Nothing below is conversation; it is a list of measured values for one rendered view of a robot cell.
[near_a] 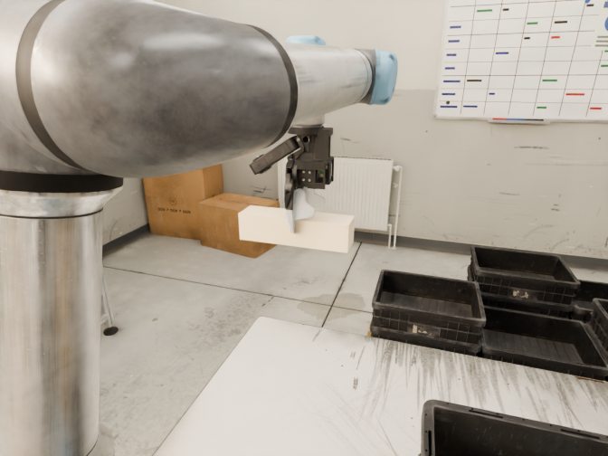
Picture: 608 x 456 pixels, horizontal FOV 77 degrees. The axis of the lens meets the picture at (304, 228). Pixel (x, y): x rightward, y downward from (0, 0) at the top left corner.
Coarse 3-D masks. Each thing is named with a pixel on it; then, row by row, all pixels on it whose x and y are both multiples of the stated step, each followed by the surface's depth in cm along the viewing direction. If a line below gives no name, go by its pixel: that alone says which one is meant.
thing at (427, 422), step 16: (432, 400) 56; (432, 416) 53; (480, 416) 53; (496, 416) 53; (512, 416) 53; (432, 432) 51; (544, 432) 51; (560, 432) 51; (576, 432) 51; (592, 432) 51; (432, 448) 48
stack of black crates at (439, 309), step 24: (384, 288) 171; (408, 288) 167; (432, 288) 164; (456, 288) 160; (384, 312) 144; (408, 312) 139; (432, 312) 137; (456, 312) 155; (480, 312) 137; (384, 336) 147; (408, 336) 143; (432, 336) 140; (456, 336) 138
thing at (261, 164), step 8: (296, 136) 75; (280, 144) 74; (288, 144) 73; (296, 144) 73; (272, 152) 75; (280, 152) 74; (288, 152) 74; (256, 160) 76; (264, 160) 76; (272, 160) 75; (256, 168) 77; (264, 168) 76
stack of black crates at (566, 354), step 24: (504, 312) 158; (480, 336) 142; (504, 336) 158; (528, 336) 158; (552, 336) 155; (576, 336) 152; (504, 360) 136; (528, 360) 132; (552, 360) 129; (576, 360) 145; (600, 360) 131
